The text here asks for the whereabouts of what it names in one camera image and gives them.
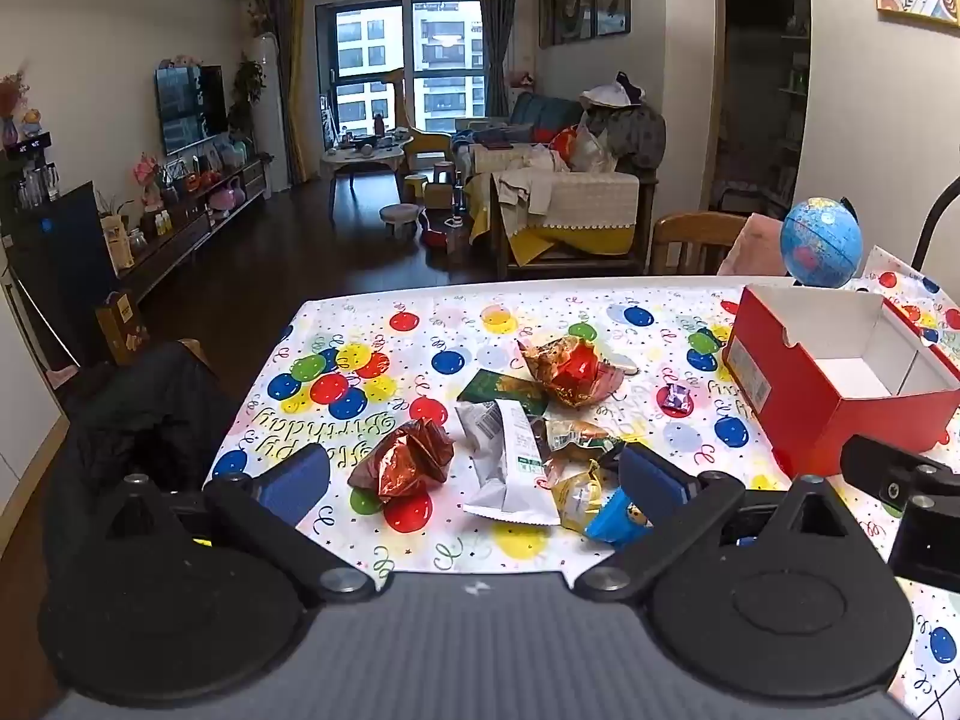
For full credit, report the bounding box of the dark tv cabinet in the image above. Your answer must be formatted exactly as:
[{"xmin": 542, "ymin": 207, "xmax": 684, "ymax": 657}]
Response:
[{"xmin": 119, "ymin": 160, "xmax": 268, "ymax": 302}]

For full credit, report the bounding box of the small white stool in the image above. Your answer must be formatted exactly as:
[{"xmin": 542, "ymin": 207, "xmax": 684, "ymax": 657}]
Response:
[{"xmin": 379, "ymin": 202, "xmax": 420, "ymax": 239}]

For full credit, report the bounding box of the small blue globe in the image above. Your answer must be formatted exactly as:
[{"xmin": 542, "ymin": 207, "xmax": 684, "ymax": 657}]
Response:
[{"xmin": 779, "ymin": 197, "xmax": 862, "ymax": 289}]

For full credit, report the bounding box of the sofa with white cover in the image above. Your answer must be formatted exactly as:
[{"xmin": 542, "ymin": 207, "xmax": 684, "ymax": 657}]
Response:
[{"xmin": 452, "ymin": 73, "xmax": 665, "ymax": 277}]

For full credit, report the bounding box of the yellow wrapped candy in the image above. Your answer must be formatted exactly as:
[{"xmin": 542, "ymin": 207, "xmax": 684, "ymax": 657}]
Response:
[{"xmin": 551, "ymin": 460, "xmax": 604, "ymax": 533}]

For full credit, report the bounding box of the white snack wrapper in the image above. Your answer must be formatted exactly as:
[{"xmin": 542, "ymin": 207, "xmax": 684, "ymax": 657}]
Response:
[{"xmin": 457, "ymin": 400, "xmax": 560, "ymax": 527}]

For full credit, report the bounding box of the green brown snack packet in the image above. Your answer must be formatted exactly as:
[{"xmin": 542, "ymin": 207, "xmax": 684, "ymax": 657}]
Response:
[{"xmin": 532, "ymin": 416, "xmax": 625, "ymax": 486}]

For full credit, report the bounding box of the round coffee table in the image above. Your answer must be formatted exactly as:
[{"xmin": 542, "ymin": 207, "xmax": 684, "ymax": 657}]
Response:
[{"xmin": 319, "ymin": 138, "xmax": 410, "ymax": 218}]

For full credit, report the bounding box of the flat screen television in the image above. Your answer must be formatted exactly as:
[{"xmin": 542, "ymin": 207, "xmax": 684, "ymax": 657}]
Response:
[{"xmin": 155, "ymin": 65, "xmax": 228, "ymax": 156}]

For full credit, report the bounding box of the blue snack packet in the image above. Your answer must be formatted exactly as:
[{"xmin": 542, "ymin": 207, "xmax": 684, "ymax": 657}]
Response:
[{"xmin": 584, "ymin": 488, "xmax": 652, "ymax": 550}]

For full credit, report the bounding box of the red cardboard box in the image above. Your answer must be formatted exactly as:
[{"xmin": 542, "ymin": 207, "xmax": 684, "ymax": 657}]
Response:
[{"xmin": 722, "ymin": 284, "xmax": 958, "ymax": 478}]

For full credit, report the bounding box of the brown red foil snack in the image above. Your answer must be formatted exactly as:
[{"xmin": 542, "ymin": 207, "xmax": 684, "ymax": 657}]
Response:
[{"xmin": 348, "ymin": 419, "xmax": 454, "ymax": 502}]

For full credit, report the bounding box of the green cracker packet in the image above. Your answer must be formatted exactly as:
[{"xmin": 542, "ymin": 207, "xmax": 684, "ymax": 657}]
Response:
[{"xmin": 457, "ymin": 369, "xmax": 548, "ymax": 418}]

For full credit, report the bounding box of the purple candy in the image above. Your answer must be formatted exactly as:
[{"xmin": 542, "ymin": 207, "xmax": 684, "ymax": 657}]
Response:
[{"xmin": 656, "ymin": 382, "xmax": 693, "ymax": 419}]

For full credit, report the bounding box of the red orange snack bag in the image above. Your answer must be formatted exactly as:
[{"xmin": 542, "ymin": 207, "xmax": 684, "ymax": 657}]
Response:
[{"xmin": 517, "ymin": 335, "xmax": 625, "ymax": 410}]

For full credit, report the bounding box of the black chair with jacket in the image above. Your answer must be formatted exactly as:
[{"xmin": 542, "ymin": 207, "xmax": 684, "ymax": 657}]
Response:
[{"xmin": 43, "ymin": 341, "xmax": 236, "ymax": 580}]

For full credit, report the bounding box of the balloon birthday tablecloth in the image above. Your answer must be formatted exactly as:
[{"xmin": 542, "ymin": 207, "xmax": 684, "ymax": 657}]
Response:
[{"xmin": 205, "ymin": 274, "xmax": 960, "ymax": 719}]

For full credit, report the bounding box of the wooden chair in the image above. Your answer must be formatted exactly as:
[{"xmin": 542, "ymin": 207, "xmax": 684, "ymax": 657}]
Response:
[{"xmin": 649, "ymin": 211, "xmax": 747, "ymax": 277}]

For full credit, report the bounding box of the pink cushion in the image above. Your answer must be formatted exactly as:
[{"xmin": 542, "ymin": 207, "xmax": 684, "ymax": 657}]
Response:
[{"xmin": 718, "ymin": 213, "xmax": 788, "ymax": 277}]

